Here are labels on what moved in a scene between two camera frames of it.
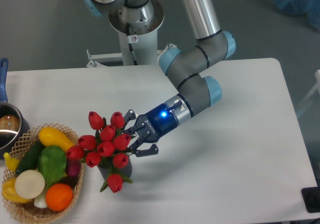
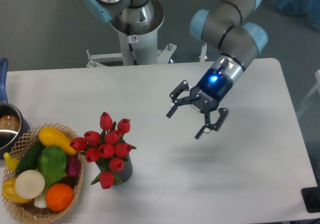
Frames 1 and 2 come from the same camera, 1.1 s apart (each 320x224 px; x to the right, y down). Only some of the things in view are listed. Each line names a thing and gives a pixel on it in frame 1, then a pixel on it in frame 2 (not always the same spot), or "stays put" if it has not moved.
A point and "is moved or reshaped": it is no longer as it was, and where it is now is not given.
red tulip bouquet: [106, 146] is moved or reshaped
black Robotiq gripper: [156, 123] to [205, 97]
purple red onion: [73, 167] stays put
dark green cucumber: [29, 160] stays put
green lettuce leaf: [52, 164] stays put
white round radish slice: [29, 184] stays put
